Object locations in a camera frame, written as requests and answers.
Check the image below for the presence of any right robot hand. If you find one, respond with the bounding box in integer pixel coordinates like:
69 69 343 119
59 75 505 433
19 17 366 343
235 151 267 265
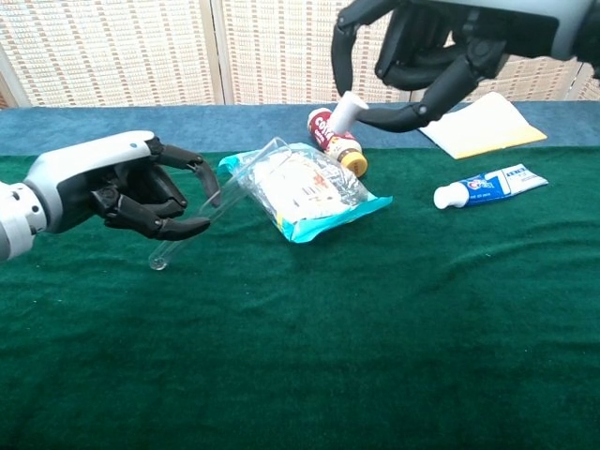
331 0 582 134

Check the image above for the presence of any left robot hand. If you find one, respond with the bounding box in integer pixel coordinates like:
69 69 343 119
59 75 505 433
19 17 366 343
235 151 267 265
22 130 222 241

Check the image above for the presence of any glass test tube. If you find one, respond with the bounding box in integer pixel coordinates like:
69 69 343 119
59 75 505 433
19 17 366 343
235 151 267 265
148 136 292 272

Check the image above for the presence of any white test tube cap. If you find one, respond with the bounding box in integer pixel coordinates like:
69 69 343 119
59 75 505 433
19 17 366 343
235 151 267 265
330 91 370 131

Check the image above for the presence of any blue white toothpaste tube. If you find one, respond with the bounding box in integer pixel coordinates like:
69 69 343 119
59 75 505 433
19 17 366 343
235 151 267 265
432 163 549 210

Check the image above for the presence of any blue table cloth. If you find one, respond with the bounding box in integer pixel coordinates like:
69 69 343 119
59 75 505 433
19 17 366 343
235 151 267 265
0 100 600 157

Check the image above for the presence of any woven bamboo screen panel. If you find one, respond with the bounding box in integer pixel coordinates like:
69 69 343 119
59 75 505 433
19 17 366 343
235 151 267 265
210 0 423 105
412 41 600 103
0 0 224 110
578 77 600 102

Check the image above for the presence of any yellow white cloth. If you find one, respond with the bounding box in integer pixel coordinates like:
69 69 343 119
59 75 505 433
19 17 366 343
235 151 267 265
416 91 548 160

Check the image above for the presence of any red Costa coffee bottle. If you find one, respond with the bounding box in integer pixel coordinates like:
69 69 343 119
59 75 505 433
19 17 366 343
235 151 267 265
307 107 369 178

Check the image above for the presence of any clear teal snack bag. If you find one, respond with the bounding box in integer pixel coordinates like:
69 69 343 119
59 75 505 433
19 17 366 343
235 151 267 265
217 142 394 244

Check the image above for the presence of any green velvet cloth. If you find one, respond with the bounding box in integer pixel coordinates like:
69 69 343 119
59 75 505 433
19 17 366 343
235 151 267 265
0 146 600 450

